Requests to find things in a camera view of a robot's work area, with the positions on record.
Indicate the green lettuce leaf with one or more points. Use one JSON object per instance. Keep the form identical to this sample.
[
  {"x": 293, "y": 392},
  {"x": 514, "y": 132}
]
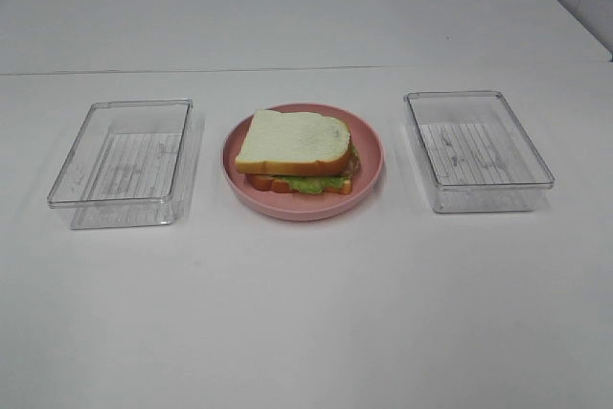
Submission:
[{"x": 340, "y": 183}]

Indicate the bread slice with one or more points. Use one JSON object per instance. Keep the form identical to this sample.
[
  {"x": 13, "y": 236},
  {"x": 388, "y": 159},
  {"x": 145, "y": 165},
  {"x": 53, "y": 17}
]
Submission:
[
  {"x": 263, "y": 183},
  {"x": 295, "y": 144}
]

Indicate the bacon strip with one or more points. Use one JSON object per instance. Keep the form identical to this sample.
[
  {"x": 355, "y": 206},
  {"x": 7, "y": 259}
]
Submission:
[{"x": 353, "y": 164}]

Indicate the pink round plate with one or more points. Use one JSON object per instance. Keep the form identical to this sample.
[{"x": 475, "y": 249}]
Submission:
[{"x": 308, "y": 207}]

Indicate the right clear plastic tray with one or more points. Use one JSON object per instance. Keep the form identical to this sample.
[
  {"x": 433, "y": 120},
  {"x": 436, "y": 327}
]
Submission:
[{"x": 474, "y": 155}]

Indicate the clear plastic tray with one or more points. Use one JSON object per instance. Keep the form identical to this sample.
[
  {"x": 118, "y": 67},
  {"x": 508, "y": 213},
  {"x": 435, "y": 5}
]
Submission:
[
  {"x": 474, "y": 155},
  {"x": 131, "y": 165}
]

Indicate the left clear plastic tray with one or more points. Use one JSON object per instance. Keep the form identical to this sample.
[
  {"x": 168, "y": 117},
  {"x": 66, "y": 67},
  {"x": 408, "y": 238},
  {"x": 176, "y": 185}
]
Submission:
[{"x": 131, "y": 165}]

